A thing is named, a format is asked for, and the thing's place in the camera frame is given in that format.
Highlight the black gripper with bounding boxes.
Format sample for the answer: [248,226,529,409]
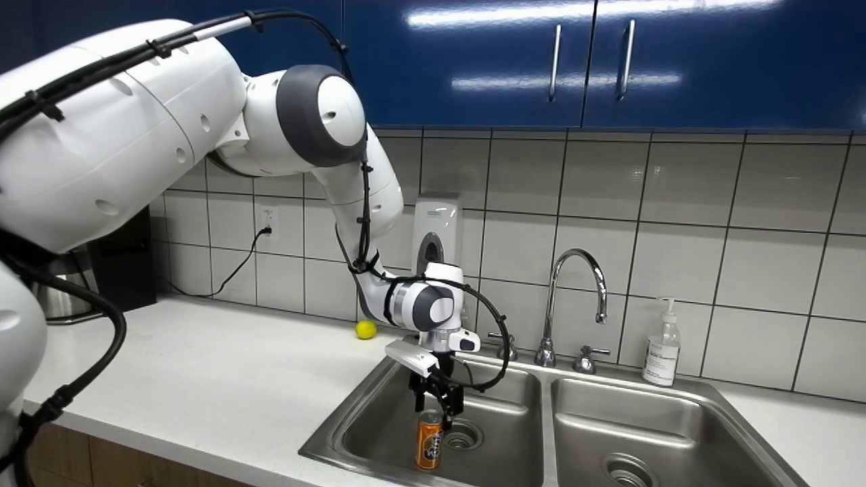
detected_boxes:
[410,355,463,418]

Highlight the orange fanta can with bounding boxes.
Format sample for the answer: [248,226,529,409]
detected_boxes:
[415,409,445,470]

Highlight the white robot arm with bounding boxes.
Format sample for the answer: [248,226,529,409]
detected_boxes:
[0,12,479,487]

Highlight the stainless steel double sink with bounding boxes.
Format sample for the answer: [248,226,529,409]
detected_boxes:
[302,357,806,487]

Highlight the yellow-green ball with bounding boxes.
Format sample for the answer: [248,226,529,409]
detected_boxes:
[354,318,380,341]

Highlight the chrome kitchen faucet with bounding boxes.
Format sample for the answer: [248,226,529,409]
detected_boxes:
[533,249,612,368]

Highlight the clear soap dispenser bottle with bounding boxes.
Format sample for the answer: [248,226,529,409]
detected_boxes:
[643,298,679,386]

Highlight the blue upper cabinets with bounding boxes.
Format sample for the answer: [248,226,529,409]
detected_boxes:
[0,0,866,133]

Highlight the black appliance on counter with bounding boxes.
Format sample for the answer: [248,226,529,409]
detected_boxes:
[89,211,157,311]

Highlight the steel kettle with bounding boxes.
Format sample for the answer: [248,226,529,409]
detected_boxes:
[34,242,100,325]

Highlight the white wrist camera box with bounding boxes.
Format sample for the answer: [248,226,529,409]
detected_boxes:
[386,341,438,378]

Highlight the black power cord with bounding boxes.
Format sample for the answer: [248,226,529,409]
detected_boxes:
[164,223,276,301]

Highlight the white wall power outlet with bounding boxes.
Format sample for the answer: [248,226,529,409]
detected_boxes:
[257,206,280,250]

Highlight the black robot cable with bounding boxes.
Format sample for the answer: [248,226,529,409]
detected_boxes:
[0,250,130,487]

